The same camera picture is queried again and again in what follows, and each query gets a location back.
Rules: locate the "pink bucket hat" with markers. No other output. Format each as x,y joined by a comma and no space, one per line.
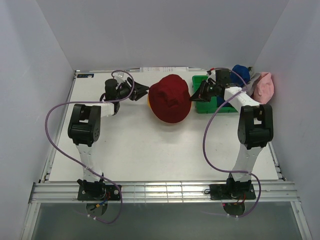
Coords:
264,89

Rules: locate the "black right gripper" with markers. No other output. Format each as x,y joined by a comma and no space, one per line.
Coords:
200,95

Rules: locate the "dark red bucket hat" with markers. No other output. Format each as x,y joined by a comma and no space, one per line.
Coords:
169,88

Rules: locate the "blue bucket hat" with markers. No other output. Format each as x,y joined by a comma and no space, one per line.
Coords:
243,72

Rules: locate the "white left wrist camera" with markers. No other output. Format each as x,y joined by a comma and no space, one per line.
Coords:
121,76

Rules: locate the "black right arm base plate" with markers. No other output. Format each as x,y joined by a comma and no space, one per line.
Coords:
224,192

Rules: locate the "green plastic tray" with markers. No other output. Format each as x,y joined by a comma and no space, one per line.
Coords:
214,104

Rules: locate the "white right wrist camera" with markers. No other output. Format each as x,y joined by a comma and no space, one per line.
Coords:
211,73

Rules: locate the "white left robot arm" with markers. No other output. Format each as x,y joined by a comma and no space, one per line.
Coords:
85,126

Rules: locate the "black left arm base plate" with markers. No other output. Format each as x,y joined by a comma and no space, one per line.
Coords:
112,191

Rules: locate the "aluminium front rail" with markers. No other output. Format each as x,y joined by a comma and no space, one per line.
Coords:
157,192

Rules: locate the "grey bucket hat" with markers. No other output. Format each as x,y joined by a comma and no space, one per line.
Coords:
251,85

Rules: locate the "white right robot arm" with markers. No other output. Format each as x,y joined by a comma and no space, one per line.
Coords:
255,130

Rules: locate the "yellow bucket hat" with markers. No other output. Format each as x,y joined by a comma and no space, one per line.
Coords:
170,112

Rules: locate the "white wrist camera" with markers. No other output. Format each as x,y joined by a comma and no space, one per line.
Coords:
211,73
121,76

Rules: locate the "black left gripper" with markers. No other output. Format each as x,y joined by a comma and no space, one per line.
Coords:
138,91

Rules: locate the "paper sheets at back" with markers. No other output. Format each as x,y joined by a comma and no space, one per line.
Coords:
163,69

